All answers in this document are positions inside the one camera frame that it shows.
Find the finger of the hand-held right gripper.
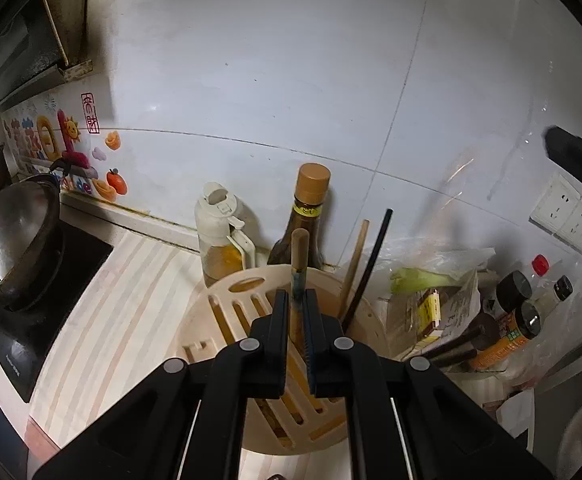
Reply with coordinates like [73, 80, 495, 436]
[544, 126, 582, 250]

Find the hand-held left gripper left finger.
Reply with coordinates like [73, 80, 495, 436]
[31, 289, 292, 480]

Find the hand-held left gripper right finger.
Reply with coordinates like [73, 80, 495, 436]
[303, 289, 554, 480]

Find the cream ribbed utensil holder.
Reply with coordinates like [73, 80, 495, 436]
[180, 264, 389, 456]

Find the wooden chopstick with blue band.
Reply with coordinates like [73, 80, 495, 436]
[290, 228, 312, 361]

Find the light wooden chopstick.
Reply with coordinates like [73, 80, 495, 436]
[338, 219, 371, 318]

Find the black chopstick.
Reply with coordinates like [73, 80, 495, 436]
[341, 208, 394, 333]

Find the red cap bottle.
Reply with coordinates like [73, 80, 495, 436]
[528, 254, 552, 291]

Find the yellow box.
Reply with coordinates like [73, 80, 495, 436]
[416, 290, 444, 336]

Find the small black cap bottle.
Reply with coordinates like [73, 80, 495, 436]
[541, 275, 574, 316]

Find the white oil bottle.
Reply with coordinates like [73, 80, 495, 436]
[194, 181, 257, 288]

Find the small clear plastic bag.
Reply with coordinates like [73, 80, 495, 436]
[371, 232, 497, 311]

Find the large black cap bottle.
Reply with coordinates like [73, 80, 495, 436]
[496, 270, 534, 313]

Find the brown glass bottle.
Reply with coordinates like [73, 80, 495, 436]
[267, 162, 333, 271]

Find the orange label bottle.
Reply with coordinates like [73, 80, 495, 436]
[471, 300, 542, 373]

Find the white paper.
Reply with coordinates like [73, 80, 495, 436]
[496, 390, 537, 441]

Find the black induction cooker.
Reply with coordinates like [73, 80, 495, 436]
[0, 220, 114, 403]

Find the steel wok with lid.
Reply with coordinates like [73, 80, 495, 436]
[0, 152, 94, 311]

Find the range hood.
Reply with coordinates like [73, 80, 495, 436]
[0, 0, 94, 116]

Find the white wall socket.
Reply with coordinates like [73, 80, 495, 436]
[530, 170, 579, 233]
[556, 195, 582, 255]

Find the dark cylindrical handle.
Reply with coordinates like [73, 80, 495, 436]
[438, 349, 478, 370]
[423, 325, 489, 361]

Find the colourful wall sticker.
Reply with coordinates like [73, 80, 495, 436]
[1, 92, 129, 204]

